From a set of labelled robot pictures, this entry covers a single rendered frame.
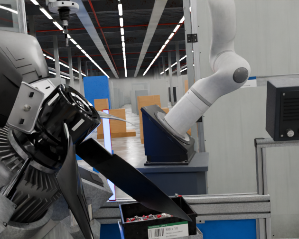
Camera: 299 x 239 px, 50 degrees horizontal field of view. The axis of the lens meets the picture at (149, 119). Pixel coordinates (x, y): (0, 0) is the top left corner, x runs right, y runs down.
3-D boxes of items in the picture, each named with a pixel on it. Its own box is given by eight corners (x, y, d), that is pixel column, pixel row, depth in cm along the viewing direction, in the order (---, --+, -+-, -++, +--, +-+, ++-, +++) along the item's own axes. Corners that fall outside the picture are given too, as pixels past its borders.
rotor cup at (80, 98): (50, 176, 63) (97, 130, 61) (-1, 122, 63) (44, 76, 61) (74, 160, 77) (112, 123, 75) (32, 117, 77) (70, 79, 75)
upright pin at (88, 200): (84, 225, 76) (82, 199, 75) (87, 222, 78) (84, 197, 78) (93, 225, 76) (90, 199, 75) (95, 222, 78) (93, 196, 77)
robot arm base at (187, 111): (158, 110, 154) (184, 81, 149) (188, 135, 155) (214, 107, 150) (154, 118, 135) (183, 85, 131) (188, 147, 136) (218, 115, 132)
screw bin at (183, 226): (124, 247, 89) (122, 223, 89) (120, 224, 106) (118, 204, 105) (199, 237, 93) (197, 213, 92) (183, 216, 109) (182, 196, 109)
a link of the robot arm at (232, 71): (204, 99, 148) (241, 59, 143) (219, 116, 132) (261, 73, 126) (186, 84, 143) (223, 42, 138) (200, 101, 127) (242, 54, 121)
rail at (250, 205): (20, 226, 118) (18, 205, 118) (25, 222, 122) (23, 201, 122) (271, 217, 110) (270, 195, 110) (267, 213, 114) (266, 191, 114)
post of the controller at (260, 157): (258, 195, 110) (256, 139, 109) (256, 192, 113) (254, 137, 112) (267, 195, 110) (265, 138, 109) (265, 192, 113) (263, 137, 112)
